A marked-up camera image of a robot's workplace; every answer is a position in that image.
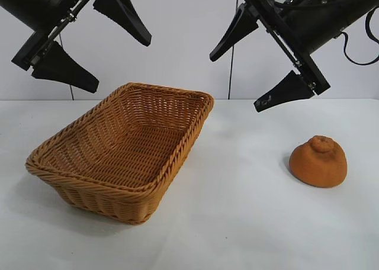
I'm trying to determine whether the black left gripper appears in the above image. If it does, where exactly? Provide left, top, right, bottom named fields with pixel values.
left=0, top=0, right=153, bottom=94

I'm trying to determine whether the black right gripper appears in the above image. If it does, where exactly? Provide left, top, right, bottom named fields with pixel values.
left=209, top=0, right=368, bottom=114

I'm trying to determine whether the woven wicker basket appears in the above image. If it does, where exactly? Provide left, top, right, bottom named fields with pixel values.
left=25, top=82, right=215, bottom=225

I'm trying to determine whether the orange-brown bread bun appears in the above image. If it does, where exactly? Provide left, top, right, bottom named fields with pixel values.
left=289, top=135, right=348, bottom=188

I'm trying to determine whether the black looping cable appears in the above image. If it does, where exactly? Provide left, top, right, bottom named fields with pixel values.
left=339, top=30, right=379, bottom=66
left=365, top=11, right=379, bottom=44

